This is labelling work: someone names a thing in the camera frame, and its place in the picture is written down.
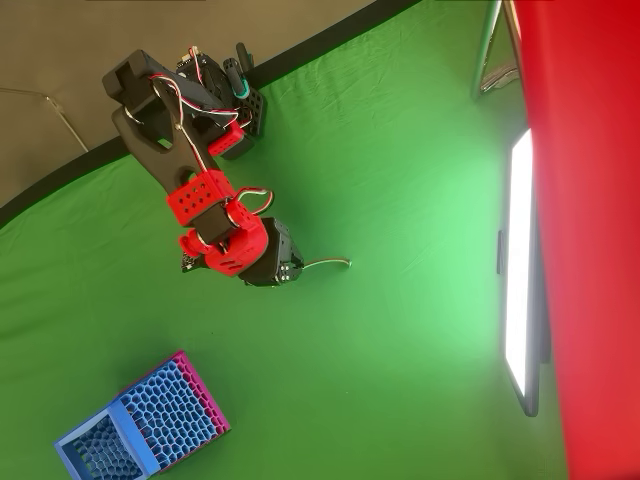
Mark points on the thin white stick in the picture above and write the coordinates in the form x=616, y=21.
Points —
x=330, y=259

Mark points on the black monitor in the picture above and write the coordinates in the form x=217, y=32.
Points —
x=517, y=275

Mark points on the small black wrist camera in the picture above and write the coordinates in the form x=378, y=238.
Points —
x=188, y=262

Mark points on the green cloth with black edge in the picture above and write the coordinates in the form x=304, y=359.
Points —
x=350, y=375

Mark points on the chrome tube frame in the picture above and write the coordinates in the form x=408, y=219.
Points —
x=481, y=55

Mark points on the blue and magenta mesh basket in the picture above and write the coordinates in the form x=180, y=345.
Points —
x=170, y=405

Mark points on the large red panel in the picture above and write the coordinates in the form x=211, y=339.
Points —
x=590, y=250

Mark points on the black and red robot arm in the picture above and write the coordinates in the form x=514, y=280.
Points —
x=150, y=145

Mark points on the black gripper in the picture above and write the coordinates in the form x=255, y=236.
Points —
x=276, y=254

